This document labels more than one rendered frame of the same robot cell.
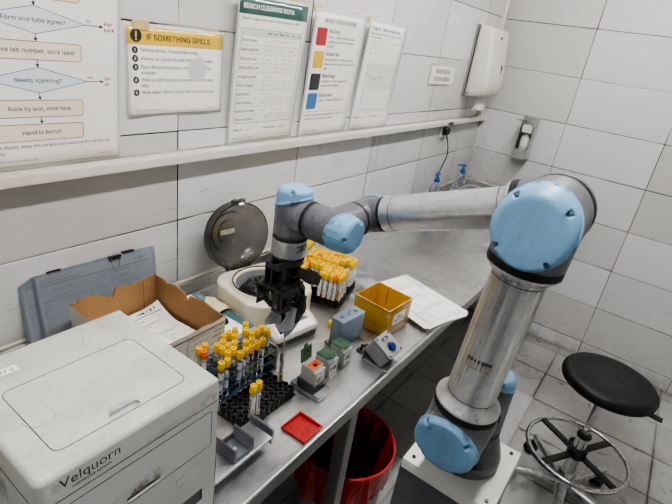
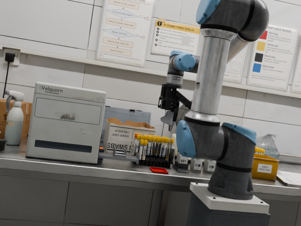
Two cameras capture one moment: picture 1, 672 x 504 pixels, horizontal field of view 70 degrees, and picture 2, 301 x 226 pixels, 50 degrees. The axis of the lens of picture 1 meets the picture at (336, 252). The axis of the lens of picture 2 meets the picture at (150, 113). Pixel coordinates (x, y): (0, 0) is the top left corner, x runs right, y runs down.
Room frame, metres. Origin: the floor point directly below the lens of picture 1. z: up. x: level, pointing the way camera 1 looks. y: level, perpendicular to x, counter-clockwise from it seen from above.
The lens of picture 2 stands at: (-0.16, -0.91, 1.19)
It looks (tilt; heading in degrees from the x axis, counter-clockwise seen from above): 3 degrees down; 46
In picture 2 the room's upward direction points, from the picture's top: 9 degrees clockwise
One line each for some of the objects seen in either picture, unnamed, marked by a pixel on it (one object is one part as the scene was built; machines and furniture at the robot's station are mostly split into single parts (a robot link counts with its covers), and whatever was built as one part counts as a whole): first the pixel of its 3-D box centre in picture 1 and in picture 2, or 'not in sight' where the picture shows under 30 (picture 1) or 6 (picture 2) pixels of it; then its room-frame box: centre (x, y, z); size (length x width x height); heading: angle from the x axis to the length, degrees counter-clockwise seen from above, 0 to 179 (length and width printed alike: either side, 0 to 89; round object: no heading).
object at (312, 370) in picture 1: (312, 374); (182, 160); (0.97, 0.01, 0.92); 0.05 x 0.04 x 0.06; 58
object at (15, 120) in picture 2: not in sight; (13, 117); (0.41, 0.56, 1.00); 0.09 x 0.08 x 0.24; 58
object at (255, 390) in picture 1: (259, 385); (152, 152); (0.89, 0.13, 0.93); 0.17 x 0.09 x 0.11; 148
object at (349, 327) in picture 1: (346, 328); not in sight; (1.19, -0.06, 0.92); 0.10 x 0.07 x 0.10; 142
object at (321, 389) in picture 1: (311, 383); (181, 166); (0.97, 0.01, 0.89); 0.09 x 0.05 x 0.04; 58
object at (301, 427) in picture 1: (302, 427); (158, 170); (0.83, 0.02, 0.88); 0.07 x 0.07 x 0.01; 58
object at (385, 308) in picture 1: (381, 309); (258, 166); (1.33, -0.17, 0.93); 0.13 x 0.13 x 0.10; 54
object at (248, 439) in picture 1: (226, 453); (114, 154); (0.69, 0.15, 0.92); 0.21 x 0.07 x 0.05; 148
